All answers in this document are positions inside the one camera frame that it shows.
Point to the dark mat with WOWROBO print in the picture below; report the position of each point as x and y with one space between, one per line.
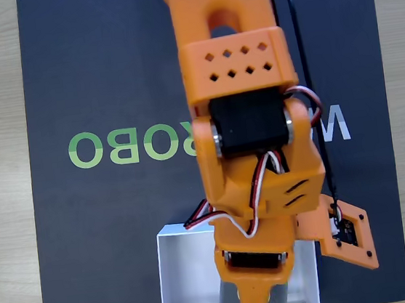
68 64

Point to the grey USB case gold emblem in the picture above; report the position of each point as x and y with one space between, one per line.
228 302

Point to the white cardboard box bin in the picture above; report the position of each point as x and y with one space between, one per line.
187 270

